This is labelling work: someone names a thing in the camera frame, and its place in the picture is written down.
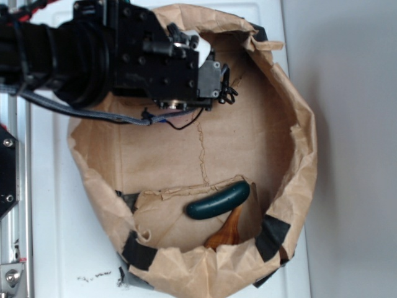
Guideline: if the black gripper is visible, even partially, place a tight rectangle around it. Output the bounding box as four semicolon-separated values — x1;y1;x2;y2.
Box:
104;1;238;111

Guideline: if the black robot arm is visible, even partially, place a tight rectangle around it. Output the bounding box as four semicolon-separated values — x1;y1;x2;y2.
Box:
1;1;236;110

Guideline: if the brown paper bag bin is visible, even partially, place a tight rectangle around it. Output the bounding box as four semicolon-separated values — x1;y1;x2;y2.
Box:
68;4;317;297

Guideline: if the dark green cucumber toy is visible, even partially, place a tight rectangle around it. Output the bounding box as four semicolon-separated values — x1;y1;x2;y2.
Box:
185;181;251;220

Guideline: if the wooden spoon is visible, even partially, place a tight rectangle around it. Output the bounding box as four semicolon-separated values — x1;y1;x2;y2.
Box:
204;205;243;251

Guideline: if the white plastic tray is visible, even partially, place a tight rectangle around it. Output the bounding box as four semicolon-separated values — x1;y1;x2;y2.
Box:
30;1;311;297

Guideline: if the grey braided cable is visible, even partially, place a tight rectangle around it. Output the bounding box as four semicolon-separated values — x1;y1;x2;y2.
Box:
0;83;174;127

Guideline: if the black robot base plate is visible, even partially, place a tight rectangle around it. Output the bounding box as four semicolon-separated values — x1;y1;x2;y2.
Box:
0;124;18;220

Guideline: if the aluminium frame rail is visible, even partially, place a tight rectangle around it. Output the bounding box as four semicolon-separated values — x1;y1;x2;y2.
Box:
1;94;34;297

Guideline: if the metal corner bracket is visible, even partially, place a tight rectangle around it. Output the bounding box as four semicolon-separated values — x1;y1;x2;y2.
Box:
1;263;27;297

